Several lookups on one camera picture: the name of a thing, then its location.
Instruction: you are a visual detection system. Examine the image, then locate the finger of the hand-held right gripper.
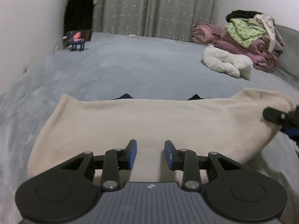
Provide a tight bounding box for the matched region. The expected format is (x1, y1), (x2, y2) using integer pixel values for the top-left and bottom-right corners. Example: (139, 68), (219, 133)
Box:
(281, 128), (299, 148)
(263, 106), (299, 127)

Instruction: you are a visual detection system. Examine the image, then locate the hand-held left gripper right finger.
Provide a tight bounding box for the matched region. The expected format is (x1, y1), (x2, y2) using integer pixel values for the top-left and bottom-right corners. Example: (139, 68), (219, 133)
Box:
(164, 140), (241, 190)

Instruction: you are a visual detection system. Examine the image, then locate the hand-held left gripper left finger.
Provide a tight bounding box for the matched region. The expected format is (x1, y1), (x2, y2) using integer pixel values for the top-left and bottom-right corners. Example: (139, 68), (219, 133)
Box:
(61, 139), (137, 190)

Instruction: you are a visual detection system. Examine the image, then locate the black and cream sweatshirt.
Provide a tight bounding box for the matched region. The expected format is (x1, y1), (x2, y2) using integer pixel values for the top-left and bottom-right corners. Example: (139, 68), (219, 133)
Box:
(27, 88), (297, 183)

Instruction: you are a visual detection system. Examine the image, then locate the white fluffy garment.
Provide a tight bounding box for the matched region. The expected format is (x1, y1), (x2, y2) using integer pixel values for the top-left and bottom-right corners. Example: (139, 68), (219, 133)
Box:
(201, 45), (254, 81)

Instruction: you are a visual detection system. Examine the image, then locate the grey bed blanket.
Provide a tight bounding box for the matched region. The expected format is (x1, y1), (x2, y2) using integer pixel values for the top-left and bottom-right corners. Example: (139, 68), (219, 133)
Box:
(0, 31), (299, 224)

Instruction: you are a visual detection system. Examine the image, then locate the green patterned garment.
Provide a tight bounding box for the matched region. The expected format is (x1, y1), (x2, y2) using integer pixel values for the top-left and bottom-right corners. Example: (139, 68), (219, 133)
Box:
(225, 19), (267, 49)

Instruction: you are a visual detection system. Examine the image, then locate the pink quilt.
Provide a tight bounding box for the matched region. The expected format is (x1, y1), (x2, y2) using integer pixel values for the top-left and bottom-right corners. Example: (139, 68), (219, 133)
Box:
(192, 23), (284, 72)

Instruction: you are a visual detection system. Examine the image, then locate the black garment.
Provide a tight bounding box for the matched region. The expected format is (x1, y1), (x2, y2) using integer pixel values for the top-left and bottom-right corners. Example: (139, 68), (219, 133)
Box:
(226, 10), (263, 21)

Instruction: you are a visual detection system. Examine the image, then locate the blue phone stand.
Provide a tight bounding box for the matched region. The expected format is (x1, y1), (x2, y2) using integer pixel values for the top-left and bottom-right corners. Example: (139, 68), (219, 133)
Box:
(71, 42), (85, 52)

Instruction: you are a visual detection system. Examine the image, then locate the smartphone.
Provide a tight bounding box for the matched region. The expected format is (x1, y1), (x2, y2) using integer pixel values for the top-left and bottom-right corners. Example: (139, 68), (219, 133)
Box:
(67, 30), (92, 45)

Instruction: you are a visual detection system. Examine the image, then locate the grey star curtain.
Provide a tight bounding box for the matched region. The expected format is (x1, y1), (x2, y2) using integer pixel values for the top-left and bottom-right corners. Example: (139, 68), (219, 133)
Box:
(92, 0), (220, 43)

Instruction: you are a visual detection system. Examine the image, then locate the black hanging coat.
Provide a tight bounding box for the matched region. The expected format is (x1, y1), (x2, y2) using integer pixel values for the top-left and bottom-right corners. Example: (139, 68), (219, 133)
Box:
(64, 0), (94, 39)

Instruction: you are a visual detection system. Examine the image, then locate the white charging cable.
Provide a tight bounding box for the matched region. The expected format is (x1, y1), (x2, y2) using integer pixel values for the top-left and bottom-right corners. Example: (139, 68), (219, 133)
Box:
(53, 37), (68, 55)

